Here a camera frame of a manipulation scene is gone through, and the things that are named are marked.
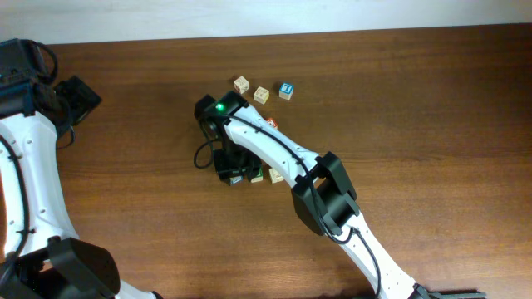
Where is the blue edged wooden block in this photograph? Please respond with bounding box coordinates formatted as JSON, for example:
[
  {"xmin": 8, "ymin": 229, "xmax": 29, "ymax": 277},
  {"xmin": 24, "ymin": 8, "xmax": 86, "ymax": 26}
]
[{"xmin": 229, "ymin": 175, "xmax": 244, "ymax": 185}]

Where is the green letter R block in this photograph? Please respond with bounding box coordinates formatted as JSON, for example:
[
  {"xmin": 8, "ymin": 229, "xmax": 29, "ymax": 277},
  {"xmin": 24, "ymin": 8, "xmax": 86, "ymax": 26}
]
[{"xmin": 250, "ymin": 169, "xmax": 264, "ymax": 184}]

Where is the red letter E block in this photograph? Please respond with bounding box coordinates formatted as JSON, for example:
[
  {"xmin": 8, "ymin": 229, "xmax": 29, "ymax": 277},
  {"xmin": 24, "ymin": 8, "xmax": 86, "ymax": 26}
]
[{"xmin": 266, "ymin": 118, "xmax": 278, "ymax": 130}]

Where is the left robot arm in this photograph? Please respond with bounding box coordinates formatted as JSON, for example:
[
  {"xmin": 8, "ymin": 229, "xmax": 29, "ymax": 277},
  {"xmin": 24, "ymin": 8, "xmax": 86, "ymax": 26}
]
[{"xmin": 1, "ymin": 76, "xmax": 159, "ymax": 298}]

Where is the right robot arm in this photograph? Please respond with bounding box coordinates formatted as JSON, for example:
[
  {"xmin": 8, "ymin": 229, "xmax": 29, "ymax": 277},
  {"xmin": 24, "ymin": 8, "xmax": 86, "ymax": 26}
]
[{"xmin": 195, "ymin": 91, "xmax": 430, "ymax": 299}]

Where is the wooden animal picture block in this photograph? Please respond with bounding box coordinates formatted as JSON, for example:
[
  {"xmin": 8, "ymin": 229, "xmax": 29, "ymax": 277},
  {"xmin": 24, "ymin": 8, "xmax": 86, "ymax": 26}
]
[{"xmin": 254, "ymin": 86, "xmax": 269, "ymax": 105}]

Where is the wooden block top left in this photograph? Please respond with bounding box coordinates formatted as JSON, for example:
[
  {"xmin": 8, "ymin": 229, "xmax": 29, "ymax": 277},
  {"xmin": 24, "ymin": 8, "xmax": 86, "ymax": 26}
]
[{"xmin": 234, "ymin": 76, "xmax": 250, "ymax": 94}]

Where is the blue letter T block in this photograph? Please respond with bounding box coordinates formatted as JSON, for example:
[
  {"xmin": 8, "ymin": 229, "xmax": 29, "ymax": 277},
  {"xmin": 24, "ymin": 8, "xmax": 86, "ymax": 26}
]
[{"xmin": 278, "ymin": 82, "xmax": 294, "ymax": 100}]

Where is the black table clamp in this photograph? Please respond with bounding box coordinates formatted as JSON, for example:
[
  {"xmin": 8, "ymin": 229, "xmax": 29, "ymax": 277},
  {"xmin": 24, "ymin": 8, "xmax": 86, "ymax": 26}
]
[{"xmin": 412, "ymin": 290, "xmax": 487, "ymax": 299}]

